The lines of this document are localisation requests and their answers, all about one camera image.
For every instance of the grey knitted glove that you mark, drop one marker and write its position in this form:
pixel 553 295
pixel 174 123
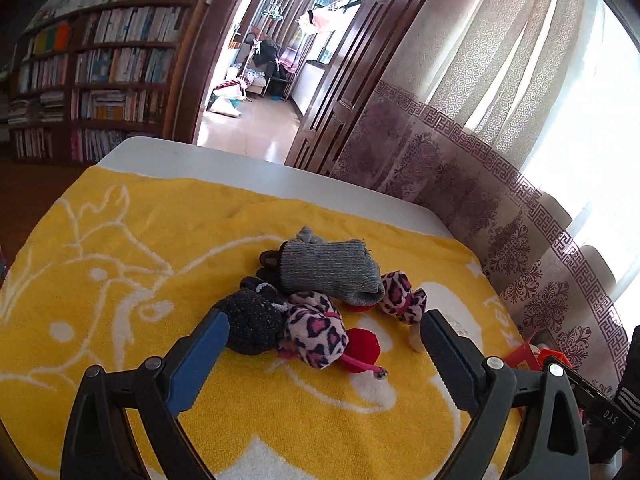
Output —
pixel 325 270

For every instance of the red sock ball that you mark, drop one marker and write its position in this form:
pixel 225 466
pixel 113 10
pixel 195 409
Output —
pixel 362 306
pixel 362 345

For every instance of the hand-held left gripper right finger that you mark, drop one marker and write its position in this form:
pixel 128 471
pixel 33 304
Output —
pixel 450 360

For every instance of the yellow and white towel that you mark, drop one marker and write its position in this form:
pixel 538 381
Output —
pixel 300 410

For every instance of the patterned lace curtain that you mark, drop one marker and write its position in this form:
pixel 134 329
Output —
pixel 475 135

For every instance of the white bag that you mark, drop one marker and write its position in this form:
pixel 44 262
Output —
pixel 225 102

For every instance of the black sock ball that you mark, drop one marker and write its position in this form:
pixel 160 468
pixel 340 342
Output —
pixel 250 320

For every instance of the large leopard print sock ball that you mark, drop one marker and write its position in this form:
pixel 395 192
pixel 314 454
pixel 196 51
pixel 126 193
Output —
pixel 315 330

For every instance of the small leopard print sock ball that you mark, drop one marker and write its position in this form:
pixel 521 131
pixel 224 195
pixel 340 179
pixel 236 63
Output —
pixel 400 295

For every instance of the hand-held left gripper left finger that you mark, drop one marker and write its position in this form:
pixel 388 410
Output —
pixel 195 370

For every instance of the red cardboard box container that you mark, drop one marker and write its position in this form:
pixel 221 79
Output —
pixel 522 355

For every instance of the wooden bookshelf with books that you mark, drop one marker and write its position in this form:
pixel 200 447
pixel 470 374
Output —
pixel 110 70

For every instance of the light grey knotted sock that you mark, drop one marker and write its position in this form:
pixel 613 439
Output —
pixel 307 236

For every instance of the hanging colourful clothes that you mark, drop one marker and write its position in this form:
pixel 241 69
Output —
pixel 317 20

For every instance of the dark wooden door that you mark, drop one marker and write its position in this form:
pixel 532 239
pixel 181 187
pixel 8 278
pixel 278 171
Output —
pixel 350 60

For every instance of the coat rack with clothes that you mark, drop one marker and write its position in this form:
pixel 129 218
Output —
pixel 262 55

